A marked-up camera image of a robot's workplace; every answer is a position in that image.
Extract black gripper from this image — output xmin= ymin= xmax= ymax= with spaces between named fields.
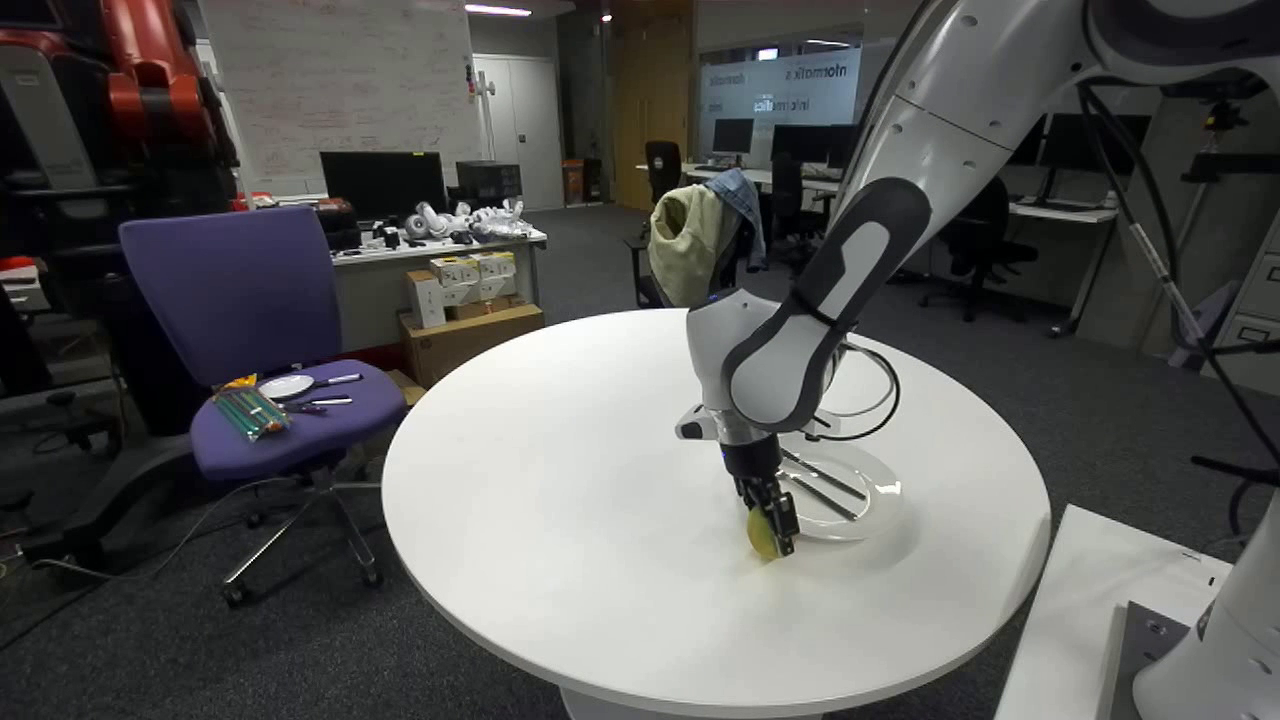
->
xmin=716 ymin=437 xmax=802 ymax=562

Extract red green apple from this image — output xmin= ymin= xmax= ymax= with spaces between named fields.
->
xmin=742 ymin=510 xmax=792 ymax=564

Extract white round dinner plate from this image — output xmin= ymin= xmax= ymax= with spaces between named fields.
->
xmin=779 ymin=430 xmax=914 ymax=546

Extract beige jacket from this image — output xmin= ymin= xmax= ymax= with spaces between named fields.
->
xmin=642 ymin=181 xmax=742 ymax=311

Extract black jacket-draped office chair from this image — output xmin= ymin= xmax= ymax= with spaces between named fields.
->
xmin=626 ymin=170 xmax=771 ymax=311

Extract white robot stand top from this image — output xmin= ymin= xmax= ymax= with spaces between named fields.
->
xmin=990 ymin=502 xmax=1235 ymax=720

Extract brown cardboard box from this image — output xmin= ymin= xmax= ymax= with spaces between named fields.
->
xmin=396 ymin=299 xmax=548 ymax=392

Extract white carton boxes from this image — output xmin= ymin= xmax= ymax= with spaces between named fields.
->
xmin=402 ymin=251 xmax=525 ymax=331

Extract white plastic bag clutter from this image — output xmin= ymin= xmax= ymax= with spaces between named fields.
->
xmin=396 ymin=196 xmax=552 ymax=251

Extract small black computer monitor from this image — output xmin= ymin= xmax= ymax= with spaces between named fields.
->
xmin=453 ymin=161 xmax=528 ymax=211

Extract grey white office desk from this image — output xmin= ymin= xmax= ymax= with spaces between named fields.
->
xmin=323 ymin=224 xmax=552 ymax=354

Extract small white saucer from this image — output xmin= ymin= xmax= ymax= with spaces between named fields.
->
xmin=256 ymin=373 xmax=319 ymax=406

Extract large black computer monitor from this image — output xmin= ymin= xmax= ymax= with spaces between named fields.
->
xmin=317 ymin=149 xmax=453 ymax=224

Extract green striped packet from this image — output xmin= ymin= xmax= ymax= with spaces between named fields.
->
xmin=210 ymin=387 xmax=293 ymax=443

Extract purple office chair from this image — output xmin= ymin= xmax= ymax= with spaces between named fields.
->
xmin=115 ymin=203 xmax=412 ymax=614

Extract black handled silver fork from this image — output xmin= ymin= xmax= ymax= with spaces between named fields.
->
xmin=792 ymin=473 xmax=865 ymax=525

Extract black handled table knife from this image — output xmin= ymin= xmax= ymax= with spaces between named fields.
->
xmin=794 ymin=454 xmax=870 ymax=504

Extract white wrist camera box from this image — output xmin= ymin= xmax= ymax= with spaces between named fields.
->
xmin=670 ymin=406 xmax=731 ymax=450

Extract grey gripper cable loop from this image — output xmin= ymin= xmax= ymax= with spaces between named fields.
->
xmin=794 ymin=336 xmax=908 ymax=450

